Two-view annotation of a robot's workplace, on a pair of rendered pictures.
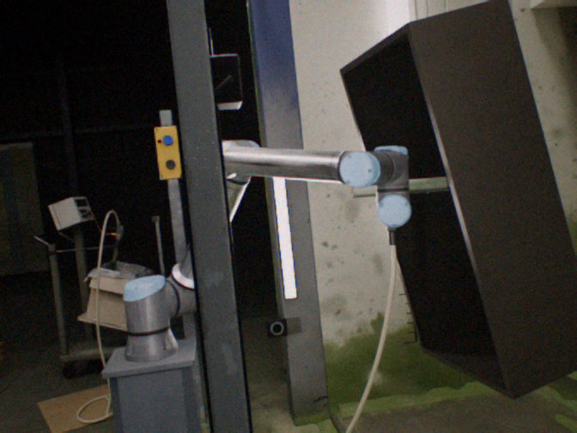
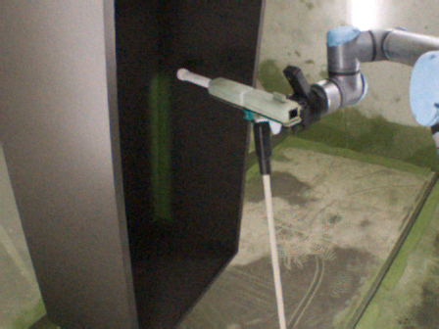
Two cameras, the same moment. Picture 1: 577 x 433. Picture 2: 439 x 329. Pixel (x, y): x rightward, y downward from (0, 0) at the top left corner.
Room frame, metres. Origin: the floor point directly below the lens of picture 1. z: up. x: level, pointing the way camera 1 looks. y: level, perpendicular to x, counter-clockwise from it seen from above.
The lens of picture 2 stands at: (2.63, 0.37, 1.57)
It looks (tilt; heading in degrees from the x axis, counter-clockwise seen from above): 29 degrees down; 221
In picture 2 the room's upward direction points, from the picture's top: 4 degrees counter-clockwise
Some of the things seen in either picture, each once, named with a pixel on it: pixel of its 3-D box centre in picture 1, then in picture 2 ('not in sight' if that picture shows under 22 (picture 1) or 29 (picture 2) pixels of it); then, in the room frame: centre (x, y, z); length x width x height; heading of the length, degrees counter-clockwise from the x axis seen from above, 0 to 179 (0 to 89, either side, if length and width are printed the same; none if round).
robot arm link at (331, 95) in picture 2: not in sight; (320, 98); (1.65, -0.31, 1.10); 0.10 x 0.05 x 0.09; 81
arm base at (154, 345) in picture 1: (150, 340); not in sight; (2.01, 0.54, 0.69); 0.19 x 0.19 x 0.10
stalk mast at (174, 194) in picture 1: (183, 269); not in sight; (2.90, 0.57, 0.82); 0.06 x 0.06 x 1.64; 8
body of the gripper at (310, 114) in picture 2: not in sight; (299, 109); (1.73, -0.32, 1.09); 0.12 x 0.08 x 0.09; 171
